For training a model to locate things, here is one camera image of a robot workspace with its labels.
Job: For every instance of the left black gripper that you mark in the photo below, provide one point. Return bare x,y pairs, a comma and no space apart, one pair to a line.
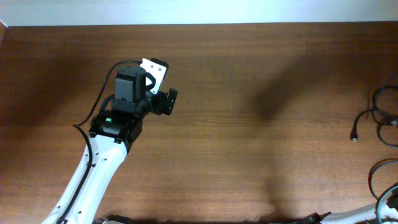
170,101

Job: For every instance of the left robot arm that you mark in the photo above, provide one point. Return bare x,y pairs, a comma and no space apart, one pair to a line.
111,135

